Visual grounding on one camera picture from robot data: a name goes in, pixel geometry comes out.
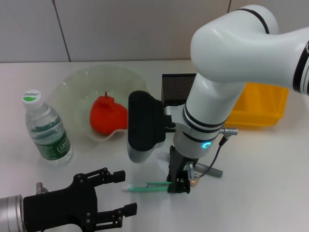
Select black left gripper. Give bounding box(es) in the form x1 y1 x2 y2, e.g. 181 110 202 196
23 167 139 232

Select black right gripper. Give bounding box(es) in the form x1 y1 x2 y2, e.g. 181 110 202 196
166 145 192 195

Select green utility knife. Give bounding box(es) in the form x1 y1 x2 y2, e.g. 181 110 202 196
122 181 173 194

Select grey marker pen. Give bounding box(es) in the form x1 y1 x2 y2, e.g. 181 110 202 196
158 151 223 179

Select orange fruit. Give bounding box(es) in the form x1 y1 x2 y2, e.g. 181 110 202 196
89 91 128 135

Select green label water bottle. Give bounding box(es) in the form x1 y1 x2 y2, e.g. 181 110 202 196
21 88 73 167

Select black mesh pen holder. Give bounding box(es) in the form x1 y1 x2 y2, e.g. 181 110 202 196
161 73 197 108

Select translucent green fruit plate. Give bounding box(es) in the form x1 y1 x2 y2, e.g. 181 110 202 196
55 64 154 143

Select silver plug connector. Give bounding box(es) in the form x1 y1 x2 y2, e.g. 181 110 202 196
35 182 50 194

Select yellow plastic bin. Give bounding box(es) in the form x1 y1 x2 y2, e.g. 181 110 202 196
225 82 290 130

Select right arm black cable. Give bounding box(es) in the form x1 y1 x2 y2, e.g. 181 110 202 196
186 128 239 180

